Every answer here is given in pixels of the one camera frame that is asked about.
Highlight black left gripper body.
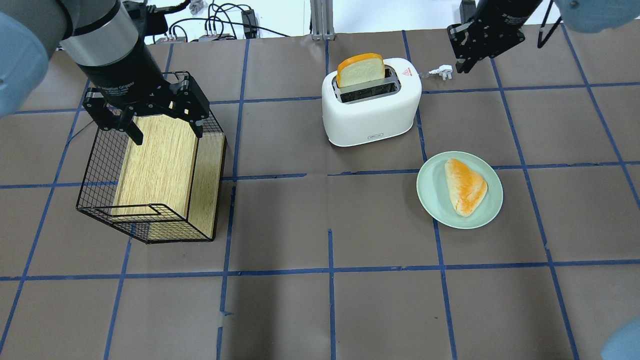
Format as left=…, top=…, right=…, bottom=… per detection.
left=82, top=71, right=190, bottom=131

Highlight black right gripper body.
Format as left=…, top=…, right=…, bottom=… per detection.
left=446, top=18, right=518, bottom=74

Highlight white power plug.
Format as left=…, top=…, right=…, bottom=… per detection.
left=418, top=64, right=454, bottom=81

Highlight black power adapter cables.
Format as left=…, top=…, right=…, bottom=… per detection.
left=122, top=0, right=291, bottom=45

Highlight triangular bread on plate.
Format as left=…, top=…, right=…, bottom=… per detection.
left=445, top=158, right=489, bottom=218

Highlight black wire basket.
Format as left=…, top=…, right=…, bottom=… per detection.
left=76, top=128, right=217, bottom=244

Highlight toast slice in toaster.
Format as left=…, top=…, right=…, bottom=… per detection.
left=336, top=52, right=386, bottom=88

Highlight light green plate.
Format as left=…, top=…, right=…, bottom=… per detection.
left=416, top=151, right=504, bottom=229

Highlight white toaster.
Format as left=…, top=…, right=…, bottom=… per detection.
left=321, top=58, right=422, bottom=147

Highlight wooden board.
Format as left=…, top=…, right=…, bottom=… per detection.
left=109, top=115, right=226, bottom=243

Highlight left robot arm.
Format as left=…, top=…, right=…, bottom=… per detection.
left=0, top=0, right=210, bottom=145

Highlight aluminium frame post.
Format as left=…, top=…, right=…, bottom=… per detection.
left=310, top=0, right=336, bottom=41

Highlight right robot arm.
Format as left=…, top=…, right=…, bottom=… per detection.
left=446, top=0, right=640, bottom=360

